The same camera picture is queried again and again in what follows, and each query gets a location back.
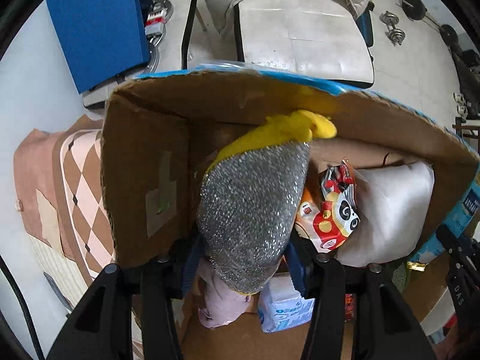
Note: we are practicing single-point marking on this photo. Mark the silver yellow scrubbing glove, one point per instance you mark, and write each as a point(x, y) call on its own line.
point(250, 194)

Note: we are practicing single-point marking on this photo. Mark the chrome dumbbell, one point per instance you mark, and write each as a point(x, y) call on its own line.
point(395, 35)

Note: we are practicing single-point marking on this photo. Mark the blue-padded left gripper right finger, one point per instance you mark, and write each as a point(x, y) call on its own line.
point(384, 325)

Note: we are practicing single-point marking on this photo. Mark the beige tape patch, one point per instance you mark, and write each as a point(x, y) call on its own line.
point(49, 222)

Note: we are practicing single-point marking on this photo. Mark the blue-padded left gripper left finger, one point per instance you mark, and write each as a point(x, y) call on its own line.
point(100, 326)

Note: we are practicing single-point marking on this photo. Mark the blue tissue pack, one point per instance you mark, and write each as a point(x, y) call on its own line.
point(281, 306)

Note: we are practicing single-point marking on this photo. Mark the open cardboard box blue print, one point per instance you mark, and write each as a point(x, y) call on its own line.
point(160, 130)

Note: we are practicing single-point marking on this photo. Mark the pink purple cloth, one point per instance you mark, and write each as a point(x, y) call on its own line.
point(221, 305)

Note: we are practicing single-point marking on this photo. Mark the green snack packet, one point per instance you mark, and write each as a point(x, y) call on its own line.
point(401, 277)

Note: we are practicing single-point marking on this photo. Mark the red panda snack packet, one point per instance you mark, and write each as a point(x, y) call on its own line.
point(327, 213)

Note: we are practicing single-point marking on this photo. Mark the white padded chair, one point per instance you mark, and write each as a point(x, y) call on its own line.
point(316, 38)

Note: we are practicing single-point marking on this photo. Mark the barbell on floor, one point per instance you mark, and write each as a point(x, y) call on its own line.
point(416, 10)

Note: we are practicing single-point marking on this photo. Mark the blue long snack tube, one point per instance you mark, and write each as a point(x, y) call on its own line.
point(457, 220)

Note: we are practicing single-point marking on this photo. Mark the white soft plastic pack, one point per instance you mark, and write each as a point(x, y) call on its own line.
point(392, 203)

